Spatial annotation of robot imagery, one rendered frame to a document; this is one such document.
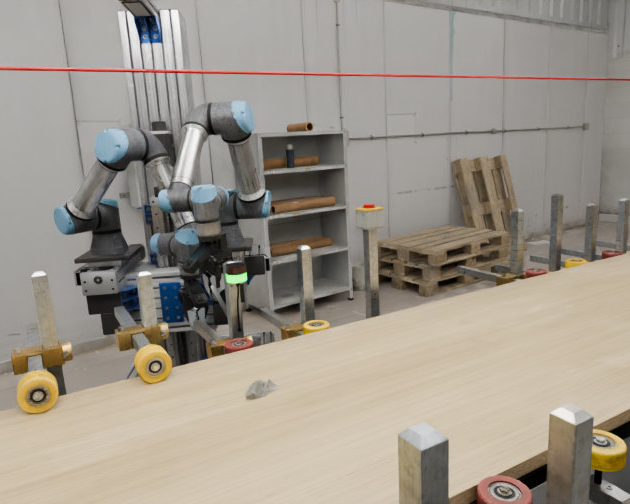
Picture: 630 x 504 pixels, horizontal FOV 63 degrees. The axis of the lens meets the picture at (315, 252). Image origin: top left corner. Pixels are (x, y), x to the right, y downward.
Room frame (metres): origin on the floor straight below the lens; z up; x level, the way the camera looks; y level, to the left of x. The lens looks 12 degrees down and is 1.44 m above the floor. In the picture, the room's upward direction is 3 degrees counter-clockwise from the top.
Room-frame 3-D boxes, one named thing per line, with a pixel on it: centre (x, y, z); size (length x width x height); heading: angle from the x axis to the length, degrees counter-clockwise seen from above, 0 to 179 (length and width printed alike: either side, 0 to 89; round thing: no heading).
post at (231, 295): (1.50, 0.25, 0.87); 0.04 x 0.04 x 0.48; 29
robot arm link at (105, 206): (2.17, 0.88, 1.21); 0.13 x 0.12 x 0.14; 149
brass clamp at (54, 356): (1.25, 0.71, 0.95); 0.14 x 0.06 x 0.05; 119
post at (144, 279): (1.38, 0.47, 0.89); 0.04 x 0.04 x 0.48; 29
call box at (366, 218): (1.75, -0.19, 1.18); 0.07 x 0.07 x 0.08; 29
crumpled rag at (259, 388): (1.09, 0.14, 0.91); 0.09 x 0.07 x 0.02; 144
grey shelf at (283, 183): (4.56, 0.16, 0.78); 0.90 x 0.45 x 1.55; 125
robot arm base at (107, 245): (2.18, 0.88, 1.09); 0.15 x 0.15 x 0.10
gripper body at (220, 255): (1.60, 0.32, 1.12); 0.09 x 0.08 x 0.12; 140
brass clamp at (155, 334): (1.37, 0.49, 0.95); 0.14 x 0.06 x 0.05; 119
